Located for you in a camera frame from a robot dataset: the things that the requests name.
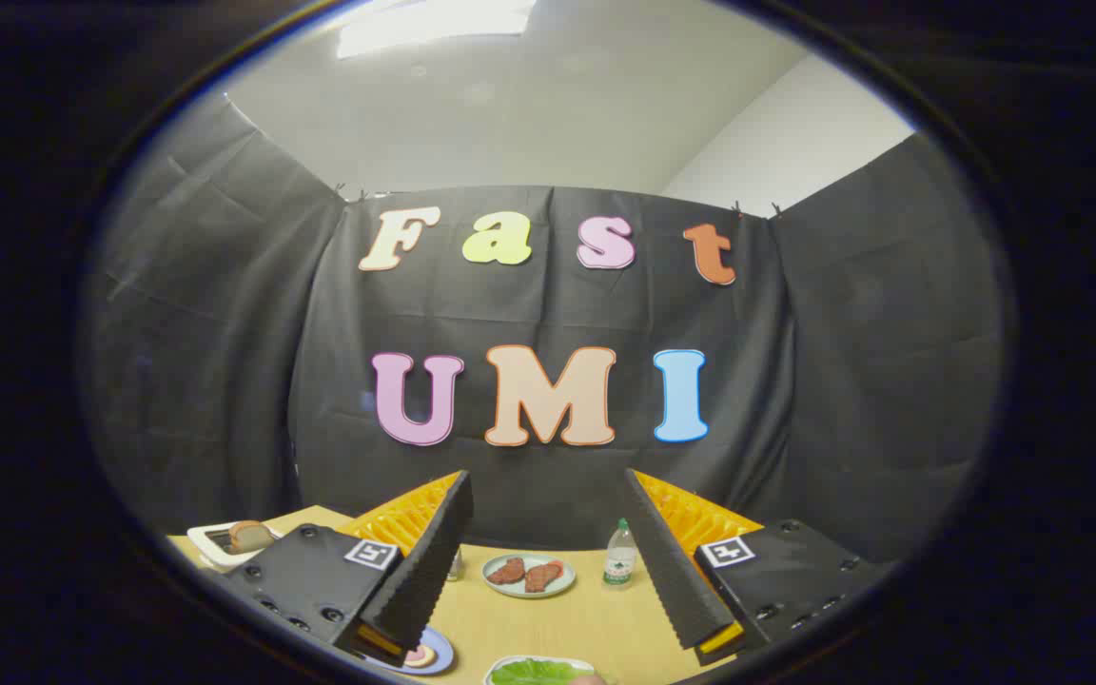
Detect green lettuce leaf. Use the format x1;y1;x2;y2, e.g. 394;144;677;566
491;658;593;685

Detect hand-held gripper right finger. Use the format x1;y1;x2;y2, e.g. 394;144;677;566
622;468;899;669

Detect pale green plate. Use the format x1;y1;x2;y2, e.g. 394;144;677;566
481;553;577;599

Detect clear water bottle green label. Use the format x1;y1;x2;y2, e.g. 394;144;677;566
602;519;640;589

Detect ceiling light panel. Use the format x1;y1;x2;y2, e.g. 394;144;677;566
336;0;538;60

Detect white square plate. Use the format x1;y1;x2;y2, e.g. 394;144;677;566
483;654;598;685

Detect blue plate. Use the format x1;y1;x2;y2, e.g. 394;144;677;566
362;625;456;676

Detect white toaster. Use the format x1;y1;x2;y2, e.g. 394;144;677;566
187;520;284;573

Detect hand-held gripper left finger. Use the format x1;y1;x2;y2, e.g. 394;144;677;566
218;470;475;669

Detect plain white bread slice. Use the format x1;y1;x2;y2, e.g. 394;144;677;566
228;520;276;554

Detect black backdrop cloth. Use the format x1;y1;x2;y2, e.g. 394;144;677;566
82;95;1006;564

